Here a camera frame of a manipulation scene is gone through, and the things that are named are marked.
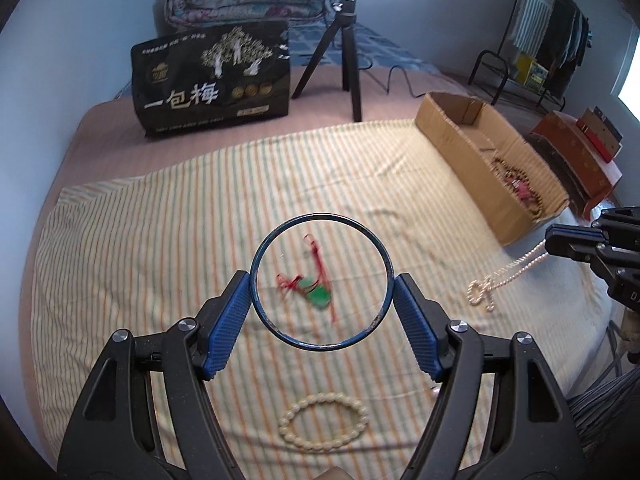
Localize dark hanging clothes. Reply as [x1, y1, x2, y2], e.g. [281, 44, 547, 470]
[537, 0, 592, 100]

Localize green pendant with red cord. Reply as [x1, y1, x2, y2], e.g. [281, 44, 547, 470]
[276, 234, 335, 322]

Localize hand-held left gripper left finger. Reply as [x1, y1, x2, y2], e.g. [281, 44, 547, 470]
[57, 271, 251, 480]

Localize yellow green box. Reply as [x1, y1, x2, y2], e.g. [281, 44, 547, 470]
[515, 55, 549, 87]

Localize black cable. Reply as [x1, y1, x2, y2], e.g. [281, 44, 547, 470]
[359, 57, 427, 99]

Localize folded floral quilt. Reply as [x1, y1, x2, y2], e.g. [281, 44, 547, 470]
[165, 0, 342, 37]

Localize blue patterned blanket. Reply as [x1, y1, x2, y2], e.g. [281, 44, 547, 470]
[287, 22, 437, 74]

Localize cream bead bracelet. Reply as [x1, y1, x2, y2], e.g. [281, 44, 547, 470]
[279, 394, 370, 454]

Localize dark striped cloth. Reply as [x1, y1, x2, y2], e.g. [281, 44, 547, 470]
[565, 374, 640, 463]

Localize orange cardboard box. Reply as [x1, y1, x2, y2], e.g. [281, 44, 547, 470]
[529, 111, 624, 219]

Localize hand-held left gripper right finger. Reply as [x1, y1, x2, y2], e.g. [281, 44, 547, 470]
[395, 274, 588, 480]

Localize pink mattress cover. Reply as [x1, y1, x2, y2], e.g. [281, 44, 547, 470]
[60, 62, 493, 196]

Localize striped bed sheet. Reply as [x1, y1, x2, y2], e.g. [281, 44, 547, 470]
[30, 121, 617, 480]

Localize red jewelry piece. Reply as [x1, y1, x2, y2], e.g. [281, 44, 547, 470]
[504, 174, 532, 202]

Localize white pearl necklace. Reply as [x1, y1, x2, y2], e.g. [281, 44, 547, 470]
[467, 240, 549, 314]

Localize black clothes rack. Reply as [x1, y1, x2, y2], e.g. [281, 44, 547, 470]
[467, 0, 596, 113]

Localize red and beige box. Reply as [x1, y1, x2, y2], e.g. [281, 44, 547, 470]
[575, 106, 625, 163]

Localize black printed bag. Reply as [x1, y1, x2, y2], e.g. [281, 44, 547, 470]
[131, 21, 292, 137]

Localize striped hanging cloth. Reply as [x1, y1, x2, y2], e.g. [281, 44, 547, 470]
[510, 0, 560, 52]

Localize brown bead necklace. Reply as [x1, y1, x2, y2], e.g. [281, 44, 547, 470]
[491, 156, 545, 222]

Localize blue bangle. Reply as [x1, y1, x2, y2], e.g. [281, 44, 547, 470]
[250, 214, 392, 352]

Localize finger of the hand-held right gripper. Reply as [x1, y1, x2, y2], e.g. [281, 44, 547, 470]
[591, 207, 640, 242]
[545, 225, 610, 264]

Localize black tripod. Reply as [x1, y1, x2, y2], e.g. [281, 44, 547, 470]
[291, 0, 374, 123]

